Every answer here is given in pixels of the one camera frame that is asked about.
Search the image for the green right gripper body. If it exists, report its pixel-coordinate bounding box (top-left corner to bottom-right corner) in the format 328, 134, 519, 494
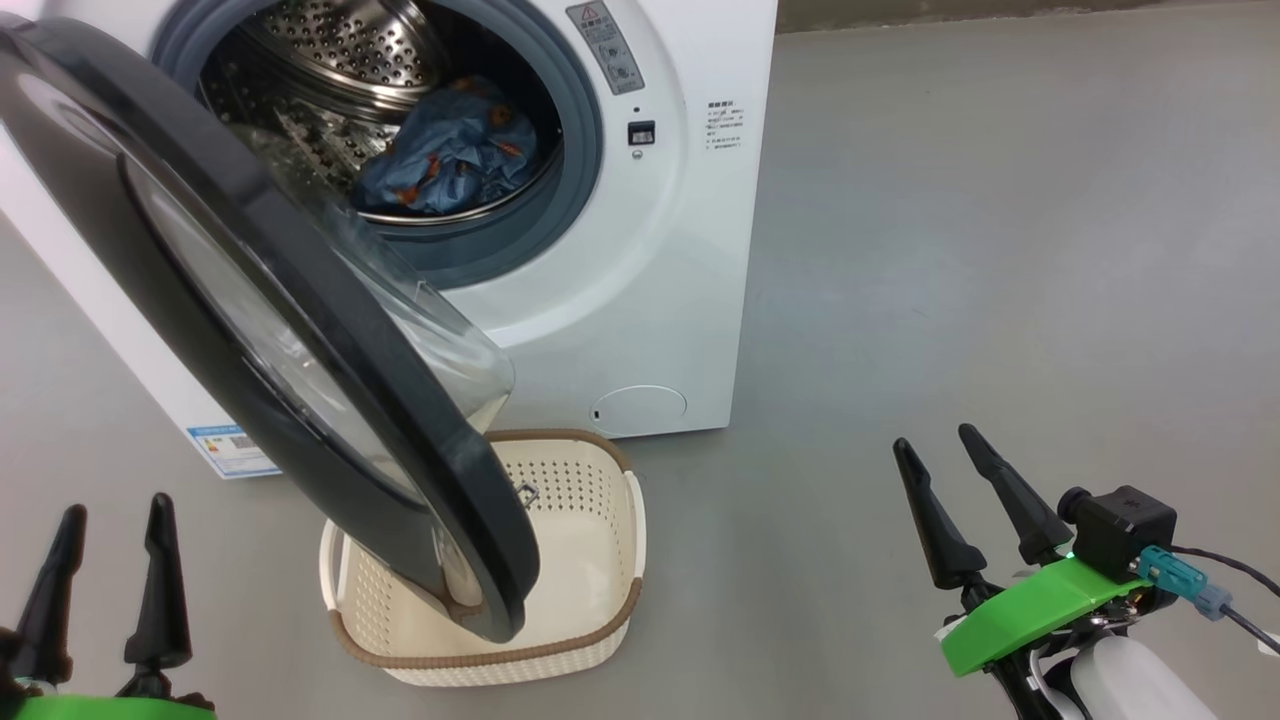
938, 557, 1176, 678

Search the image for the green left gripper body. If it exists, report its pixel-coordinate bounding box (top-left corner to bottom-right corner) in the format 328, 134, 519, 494
0, 628, 216, 720

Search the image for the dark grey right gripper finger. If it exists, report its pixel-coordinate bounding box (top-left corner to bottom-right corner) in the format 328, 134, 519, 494
893, 437, 1001, 603
958, 423, 1073, 566

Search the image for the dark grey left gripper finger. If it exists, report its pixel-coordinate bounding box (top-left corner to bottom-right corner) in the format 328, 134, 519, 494
8, 505, 88, 686
124, 493, 193, 671

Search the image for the washing machine glass door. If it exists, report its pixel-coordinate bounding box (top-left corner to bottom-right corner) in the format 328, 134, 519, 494
0, 15, 541, 644

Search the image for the blue cartoon print garment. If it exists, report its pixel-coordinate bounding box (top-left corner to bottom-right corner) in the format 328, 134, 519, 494
385, 75, 541, 201

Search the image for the white round filter cover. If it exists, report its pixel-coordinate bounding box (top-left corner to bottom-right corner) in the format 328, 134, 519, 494
590, 385, 688, 438

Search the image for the white front-load washing machine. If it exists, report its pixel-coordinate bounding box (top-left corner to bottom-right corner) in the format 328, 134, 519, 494
0, 0, 779, 479

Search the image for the stainless steel washer drum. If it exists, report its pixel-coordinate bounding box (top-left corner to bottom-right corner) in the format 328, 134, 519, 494
200, 0, 561, 226

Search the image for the blue energy label sticker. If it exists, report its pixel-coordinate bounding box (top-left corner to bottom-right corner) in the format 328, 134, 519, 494
187, 425, 281, 479

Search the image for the cream perforated laundry basket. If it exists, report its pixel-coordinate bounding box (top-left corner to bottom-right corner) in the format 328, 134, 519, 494
320, 428, 648, 688

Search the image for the grey warning sticker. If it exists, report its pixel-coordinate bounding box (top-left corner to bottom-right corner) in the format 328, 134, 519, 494
567, 0, 646, 96

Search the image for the teal cable connector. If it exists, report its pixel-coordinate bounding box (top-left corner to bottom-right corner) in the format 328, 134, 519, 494
1138, 545, 1233, 621

